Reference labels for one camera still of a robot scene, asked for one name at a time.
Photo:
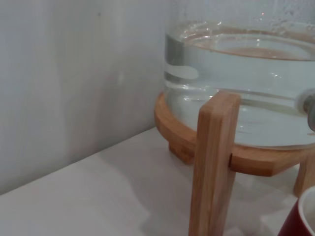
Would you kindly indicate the wooden dispenser stand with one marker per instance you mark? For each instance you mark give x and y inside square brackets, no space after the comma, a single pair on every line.
[214,159]

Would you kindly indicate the red ceramic cup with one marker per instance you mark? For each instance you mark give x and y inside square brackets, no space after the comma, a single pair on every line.
[292,221]

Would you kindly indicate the chrome faucet with lever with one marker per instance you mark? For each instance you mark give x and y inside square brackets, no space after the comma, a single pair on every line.
[308,103]

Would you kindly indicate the glass water dispenser jar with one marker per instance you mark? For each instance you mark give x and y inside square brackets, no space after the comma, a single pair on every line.
[233,73]

